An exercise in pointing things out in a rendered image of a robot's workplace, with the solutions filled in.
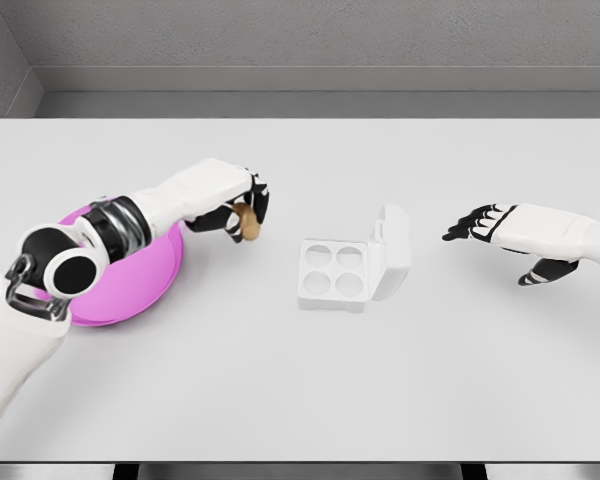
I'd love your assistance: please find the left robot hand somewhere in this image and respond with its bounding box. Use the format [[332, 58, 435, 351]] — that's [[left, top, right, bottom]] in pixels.
[[180, 158, 273, 245]]

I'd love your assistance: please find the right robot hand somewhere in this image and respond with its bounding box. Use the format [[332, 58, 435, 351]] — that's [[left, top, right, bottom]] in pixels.
[[441, 202, 600, 288]]

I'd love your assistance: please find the brown egg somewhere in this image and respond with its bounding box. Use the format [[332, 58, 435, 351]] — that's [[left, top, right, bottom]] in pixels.
[[231, 202, 263, 243]]

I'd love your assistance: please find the white egg box with lid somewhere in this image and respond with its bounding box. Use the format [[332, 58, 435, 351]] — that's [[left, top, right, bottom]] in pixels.
[[296, 202, 413, 316]]

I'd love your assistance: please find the pink bowl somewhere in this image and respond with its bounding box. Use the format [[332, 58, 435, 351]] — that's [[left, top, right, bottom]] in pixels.
[[57, 202, 186, 329]]

